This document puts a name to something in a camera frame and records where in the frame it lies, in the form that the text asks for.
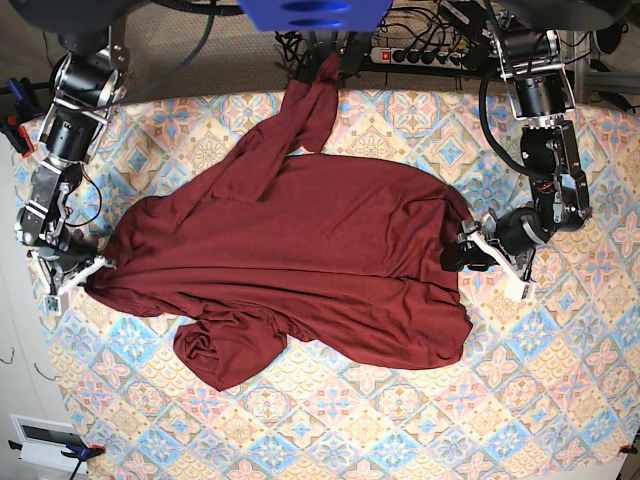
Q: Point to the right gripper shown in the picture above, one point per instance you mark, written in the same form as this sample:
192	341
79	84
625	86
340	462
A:
62	280

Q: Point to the white power strip red switch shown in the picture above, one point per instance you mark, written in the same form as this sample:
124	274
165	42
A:
417	57

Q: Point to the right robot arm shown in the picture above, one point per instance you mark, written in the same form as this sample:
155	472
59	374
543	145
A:
86	84

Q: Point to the blue handled clamp lower left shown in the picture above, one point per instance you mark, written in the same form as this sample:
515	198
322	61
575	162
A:
75	452

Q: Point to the white wall socket box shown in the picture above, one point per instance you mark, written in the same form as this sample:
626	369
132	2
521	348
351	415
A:
42	442

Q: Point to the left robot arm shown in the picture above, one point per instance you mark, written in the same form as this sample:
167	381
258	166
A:
560	202

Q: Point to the patterned colourful tablecloth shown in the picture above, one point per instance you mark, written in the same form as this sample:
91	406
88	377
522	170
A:
545	386

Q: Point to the dark red t-shirt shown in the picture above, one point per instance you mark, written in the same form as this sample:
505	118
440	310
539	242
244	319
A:
280	240

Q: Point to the orange clamp lower right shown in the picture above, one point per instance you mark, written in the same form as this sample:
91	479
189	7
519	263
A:
628	450

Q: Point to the clamp upper left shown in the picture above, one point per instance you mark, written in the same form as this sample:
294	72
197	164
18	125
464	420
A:
12	127

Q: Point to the blue plastic mount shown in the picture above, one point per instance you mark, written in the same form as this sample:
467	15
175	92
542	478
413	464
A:
315	15

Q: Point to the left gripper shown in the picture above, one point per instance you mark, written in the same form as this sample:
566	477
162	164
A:
478	249

